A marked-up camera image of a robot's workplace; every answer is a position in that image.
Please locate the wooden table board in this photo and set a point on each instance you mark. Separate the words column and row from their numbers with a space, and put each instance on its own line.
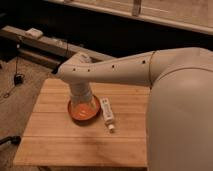
column 51, row 138

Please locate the wooden shelf ledge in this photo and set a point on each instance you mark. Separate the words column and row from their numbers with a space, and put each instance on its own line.
column 192, row 15

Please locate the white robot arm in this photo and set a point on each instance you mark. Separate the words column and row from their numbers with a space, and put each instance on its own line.
column 179, row 121

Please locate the orange ceramic bowl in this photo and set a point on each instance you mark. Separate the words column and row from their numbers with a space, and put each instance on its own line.
column 84, row 111

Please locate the white bottle with cap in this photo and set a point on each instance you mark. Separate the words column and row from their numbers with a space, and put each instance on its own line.
column 108, row 115

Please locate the black power adapter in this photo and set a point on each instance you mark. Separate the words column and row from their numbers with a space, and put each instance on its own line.
column 18, row 79

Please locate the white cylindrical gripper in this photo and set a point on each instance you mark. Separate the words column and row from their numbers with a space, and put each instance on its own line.
column 80, row 96

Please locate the long wooden beam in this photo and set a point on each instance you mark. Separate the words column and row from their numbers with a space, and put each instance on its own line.
column 48, row 44

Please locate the black object at left edge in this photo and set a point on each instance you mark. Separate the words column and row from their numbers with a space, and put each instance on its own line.
column 15, row 140

